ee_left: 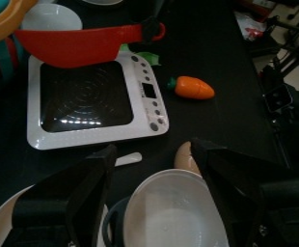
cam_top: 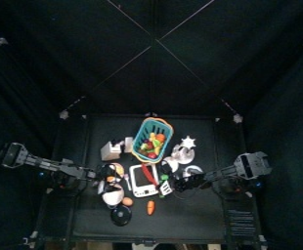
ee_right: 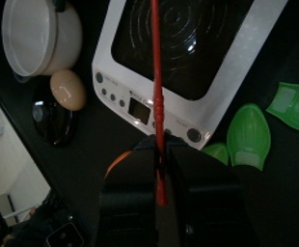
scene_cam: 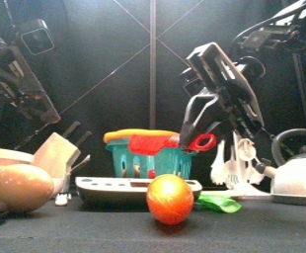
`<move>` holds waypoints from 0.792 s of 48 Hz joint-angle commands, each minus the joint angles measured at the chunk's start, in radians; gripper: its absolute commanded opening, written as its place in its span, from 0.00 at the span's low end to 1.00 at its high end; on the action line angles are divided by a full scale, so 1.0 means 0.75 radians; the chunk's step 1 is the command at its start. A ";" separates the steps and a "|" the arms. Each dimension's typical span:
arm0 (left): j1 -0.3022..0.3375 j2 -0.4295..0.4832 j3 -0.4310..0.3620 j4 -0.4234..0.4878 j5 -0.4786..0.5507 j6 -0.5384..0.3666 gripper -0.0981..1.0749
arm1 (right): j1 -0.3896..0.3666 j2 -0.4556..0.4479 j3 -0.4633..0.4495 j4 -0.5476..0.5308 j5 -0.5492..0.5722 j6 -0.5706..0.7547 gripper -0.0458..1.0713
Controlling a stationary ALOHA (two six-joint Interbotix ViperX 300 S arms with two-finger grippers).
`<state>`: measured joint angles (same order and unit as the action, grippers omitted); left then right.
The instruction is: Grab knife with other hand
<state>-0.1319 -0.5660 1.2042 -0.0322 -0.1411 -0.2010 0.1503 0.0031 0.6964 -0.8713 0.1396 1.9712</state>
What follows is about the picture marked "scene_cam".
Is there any red toy knife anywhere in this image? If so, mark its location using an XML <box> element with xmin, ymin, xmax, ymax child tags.
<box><xmin>128</xmin><ymin>132</ymin><xmax>218</xmax><ymax>156</ymax></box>

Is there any beige toy knife block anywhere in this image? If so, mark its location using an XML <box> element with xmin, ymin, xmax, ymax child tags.
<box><xmin>31</xmin><ymin>131</ymin><xmax>81</xmax><ymax>198</ymax></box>

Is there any white toy ladle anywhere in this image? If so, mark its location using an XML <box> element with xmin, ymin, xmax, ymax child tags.
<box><xmin>239</xmin><ymin>137</ymin><xmax>259</xmax><ymax>160</ymax></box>

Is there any white toy spork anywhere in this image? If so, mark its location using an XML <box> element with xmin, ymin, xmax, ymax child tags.
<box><xmin>210</xmin><ymin>139</ymin><xmax>228</xmax><ymax>186</ymax></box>

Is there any white toy slotted spatula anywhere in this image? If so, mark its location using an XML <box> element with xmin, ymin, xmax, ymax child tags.
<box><xmin>226</xmin><ymin>131</ymin><xmax>243</xmax><ymax>190</ymax></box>

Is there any teal basket with orange rim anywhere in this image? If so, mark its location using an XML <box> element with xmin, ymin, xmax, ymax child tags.
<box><xmin>103</xmin><ymin>128</ymin><xmax>198</xmax><ymax>181</ymax></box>

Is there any white utensil stand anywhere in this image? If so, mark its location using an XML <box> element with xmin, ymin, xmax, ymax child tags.
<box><xmin>210</xmin><ymin>131</ymin><xmax>268</xmax><ymax>196</ymax></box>

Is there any green toy leaf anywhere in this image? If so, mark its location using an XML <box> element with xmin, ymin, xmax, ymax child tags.
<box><xmin>195</xmin><ymin>193</ymin><xmax>243</xmax><ymax>214</ymax></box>

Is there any beige toy egg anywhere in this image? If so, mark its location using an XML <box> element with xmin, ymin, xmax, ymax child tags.
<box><xmin>0</xmin><ymin>163</ymin><xmax>55</xmax><ymax>214</ymax></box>

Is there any white toy fork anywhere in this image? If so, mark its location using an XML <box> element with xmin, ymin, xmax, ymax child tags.
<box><xmin>53</xmin><ymin>192</ymin><xmax>73</xmax><ymax>208</ymax></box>

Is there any orange toy carrot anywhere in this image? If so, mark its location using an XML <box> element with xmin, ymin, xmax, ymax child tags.
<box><xmin>145</xmin><ymin>173</ymin><xmax>195</xmax><ymax>226</ymax></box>

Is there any white toy induction stove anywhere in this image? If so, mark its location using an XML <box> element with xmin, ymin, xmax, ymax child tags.
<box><xmin>73</xmin><ymin>176</ymin><xmax>204</xmax><ymax>207</ymax></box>

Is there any dark knife handle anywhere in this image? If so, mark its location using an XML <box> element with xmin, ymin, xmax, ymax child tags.
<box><xmin>61</xmin><ymin>121</ymin><xmax>81</xmax><ymax>139</ymax></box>
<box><xmin>73</xmin><ymin>130</ymin><xmax>93</xmax><ymax>147</ymax></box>

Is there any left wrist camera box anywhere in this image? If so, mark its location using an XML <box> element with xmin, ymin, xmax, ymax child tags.
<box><xmin>17</xmin><ymin>18</ymin><xmax>56</xmax><ymax>56</ymax></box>

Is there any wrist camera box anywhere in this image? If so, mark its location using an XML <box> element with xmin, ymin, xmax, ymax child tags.
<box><xmin>17</xmin><ymin>18</ymin><xmax>56</xmax><ymax>56</ymax></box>
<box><xmin>240</xmin><ymin>25</ymin><xmax>290</xmax><ymax>51</ymax></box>

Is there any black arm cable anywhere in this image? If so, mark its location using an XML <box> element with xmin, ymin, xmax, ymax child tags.
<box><xmin>230</xmin><ymin>13</ymin><xmax>302</xmax><ymax>67</ymax></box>

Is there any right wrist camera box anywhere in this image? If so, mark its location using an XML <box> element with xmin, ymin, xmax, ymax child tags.
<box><xmin>240</xmin><ymin>25</ymin><xmax>290</xmax><ymax>51</ymax></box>

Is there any grey frame pole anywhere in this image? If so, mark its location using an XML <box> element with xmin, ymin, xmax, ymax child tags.
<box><xmin>148</xmin><ymin>0</ymin><xmax>157</xmax><ymax>130</ymax></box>

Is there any grey knife handle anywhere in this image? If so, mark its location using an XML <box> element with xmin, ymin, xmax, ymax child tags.
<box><xmin>68</xmin><ymin>153</ymin><xmax>92</xmax><ymax>173</ymax></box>

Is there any white kettle with grey handle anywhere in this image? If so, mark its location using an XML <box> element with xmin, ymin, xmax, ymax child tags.
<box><xmin>254</xmin><ymin>127</ymin><xmax>306</xmax><ymax>208</ymax></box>

